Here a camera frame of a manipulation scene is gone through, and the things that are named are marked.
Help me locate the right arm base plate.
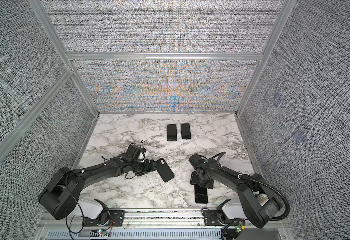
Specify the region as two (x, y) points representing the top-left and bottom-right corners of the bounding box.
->
(201, 208), (234, 226)

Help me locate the aluminium frame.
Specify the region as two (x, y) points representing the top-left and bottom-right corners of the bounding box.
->
(0, 0), (298, 208)

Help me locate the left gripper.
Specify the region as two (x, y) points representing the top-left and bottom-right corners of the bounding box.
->
(131, 158), (161, 177)

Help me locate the light blue phone case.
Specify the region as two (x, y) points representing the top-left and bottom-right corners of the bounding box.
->
(180, 123), (191, 140)

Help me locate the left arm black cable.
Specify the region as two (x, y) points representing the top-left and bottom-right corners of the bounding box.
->
(65, 139), (147, 240)

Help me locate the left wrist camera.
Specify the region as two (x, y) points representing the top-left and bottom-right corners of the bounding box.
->
(126, 145), (148, 161)

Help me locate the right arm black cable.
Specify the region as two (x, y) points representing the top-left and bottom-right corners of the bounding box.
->
(210, 151), (291, 240)

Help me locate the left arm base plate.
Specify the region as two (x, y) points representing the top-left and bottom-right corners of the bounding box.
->
(82, 210), (126, 228)

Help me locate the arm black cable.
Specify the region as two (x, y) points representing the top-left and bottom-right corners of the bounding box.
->
(210, 151), (291, 240)
(65, 139), (147, 240)

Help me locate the black smartphone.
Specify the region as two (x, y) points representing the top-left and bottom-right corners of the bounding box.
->
(194, 185), (208, 204)

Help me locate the aluminium front rail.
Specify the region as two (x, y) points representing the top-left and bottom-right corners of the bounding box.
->
(33, 208), (294, 240)

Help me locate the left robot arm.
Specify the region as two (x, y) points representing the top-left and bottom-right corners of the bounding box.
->
(38, 157), (162, 226)

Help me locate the black phone case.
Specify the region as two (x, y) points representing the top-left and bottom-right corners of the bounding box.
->
(155, 158), (175, 183)
(167, 124), (177, 142)

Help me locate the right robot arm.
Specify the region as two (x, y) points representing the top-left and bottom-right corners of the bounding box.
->
(192, 161), (290, 229)

